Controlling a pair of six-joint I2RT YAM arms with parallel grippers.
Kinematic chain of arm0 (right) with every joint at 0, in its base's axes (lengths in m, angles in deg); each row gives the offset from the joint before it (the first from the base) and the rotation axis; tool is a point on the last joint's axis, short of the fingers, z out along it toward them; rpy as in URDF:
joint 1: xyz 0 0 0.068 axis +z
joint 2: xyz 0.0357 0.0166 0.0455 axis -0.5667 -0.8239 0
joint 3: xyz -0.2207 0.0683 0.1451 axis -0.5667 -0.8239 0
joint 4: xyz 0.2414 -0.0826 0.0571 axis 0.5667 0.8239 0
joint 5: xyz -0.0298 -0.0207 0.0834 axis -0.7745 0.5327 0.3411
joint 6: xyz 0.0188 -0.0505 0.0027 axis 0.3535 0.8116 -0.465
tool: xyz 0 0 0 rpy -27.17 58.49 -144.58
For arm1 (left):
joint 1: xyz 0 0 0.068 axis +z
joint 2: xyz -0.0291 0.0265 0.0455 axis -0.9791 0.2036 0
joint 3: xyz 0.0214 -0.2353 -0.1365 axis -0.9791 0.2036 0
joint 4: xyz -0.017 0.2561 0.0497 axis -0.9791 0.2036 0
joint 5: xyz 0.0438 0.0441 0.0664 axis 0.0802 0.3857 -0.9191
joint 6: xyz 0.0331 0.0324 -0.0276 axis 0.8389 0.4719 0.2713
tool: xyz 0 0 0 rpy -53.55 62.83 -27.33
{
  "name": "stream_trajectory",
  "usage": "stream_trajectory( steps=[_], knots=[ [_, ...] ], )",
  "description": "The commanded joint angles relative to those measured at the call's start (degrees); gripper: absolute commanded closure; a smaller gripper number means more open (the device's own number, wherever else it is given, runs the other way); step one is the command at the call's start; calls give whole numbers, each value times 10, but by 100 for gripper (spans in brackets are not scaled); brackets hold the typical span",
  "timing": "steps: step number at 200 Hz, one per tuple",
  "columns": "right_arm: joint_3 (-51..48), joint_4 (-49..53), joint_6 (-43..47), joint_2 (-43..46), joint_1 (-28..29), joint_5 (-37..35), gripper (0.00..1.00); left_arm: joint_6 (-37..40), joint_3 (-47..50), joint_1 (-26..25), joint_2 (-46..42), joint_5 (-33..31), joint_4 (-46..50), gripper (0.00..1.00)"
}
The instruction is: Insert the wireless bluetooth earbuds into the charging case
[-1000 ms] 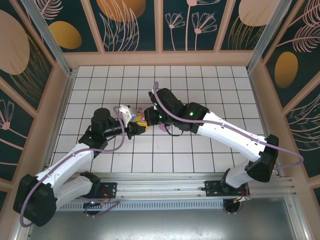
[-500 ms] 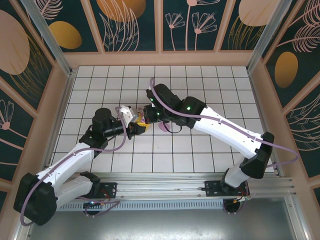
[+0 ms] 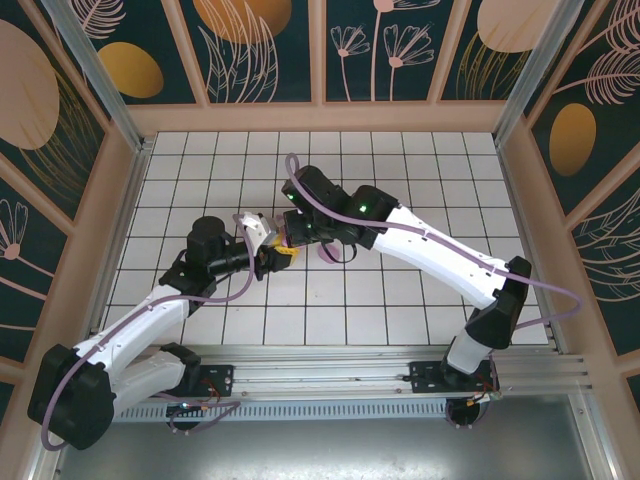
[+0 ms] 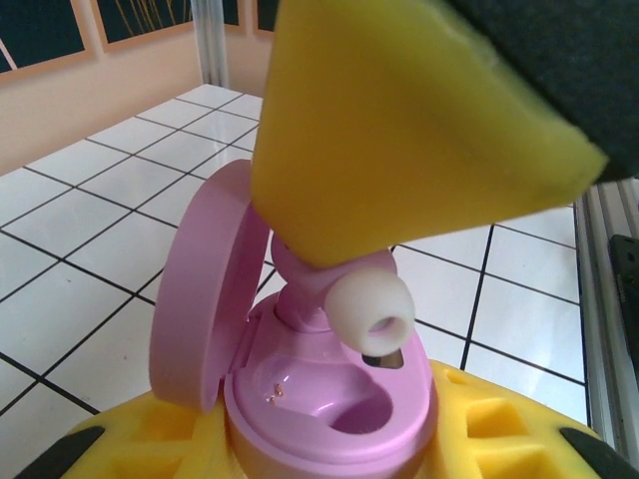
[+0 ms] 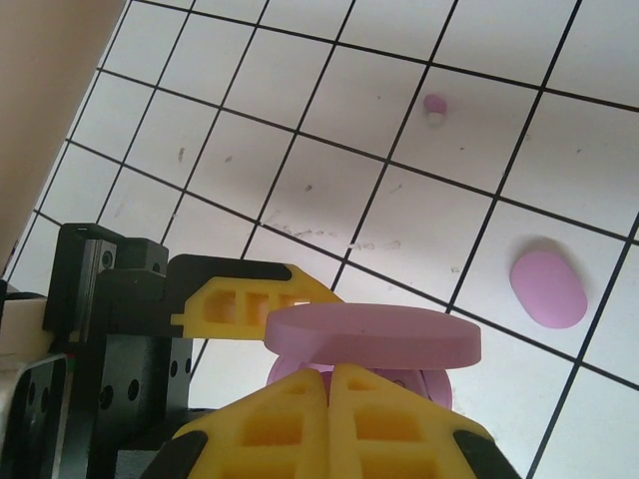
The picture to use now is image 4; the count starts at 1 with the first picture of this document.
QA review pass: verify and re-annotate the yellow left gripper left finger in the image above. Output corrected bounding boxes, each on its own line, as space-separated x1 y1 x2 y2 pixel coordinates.
42 391 236 479

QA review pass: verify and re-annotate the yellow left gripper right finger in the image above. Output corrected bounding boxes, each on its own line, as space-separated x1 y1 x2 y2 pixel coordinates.
423 358 623 479

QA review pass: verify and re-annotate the small pink crumb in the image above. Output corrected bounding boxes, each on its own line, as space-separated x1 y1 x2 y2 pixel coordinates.
269 232 415 373

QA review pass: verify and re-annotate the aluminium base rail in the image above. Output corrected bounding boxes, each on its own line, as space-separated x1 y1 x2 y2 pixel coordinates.
573 177 639 450

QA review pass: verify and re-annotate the aluminium corner post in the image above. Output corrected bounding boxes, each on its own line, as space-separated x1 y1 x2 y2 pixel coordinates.
188 0 232 89

